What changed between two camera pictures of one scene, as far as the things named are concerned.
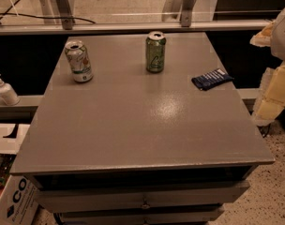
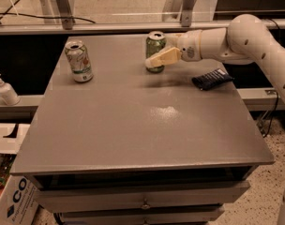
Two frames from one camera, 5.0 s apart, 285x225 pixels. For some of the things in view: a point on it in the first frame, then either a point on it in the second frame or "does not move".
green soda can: (156, 44) does not move
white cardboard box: (18, 203) does not move
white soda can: (79, 60) does not move
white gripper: (283, 37) -> (187, 46)
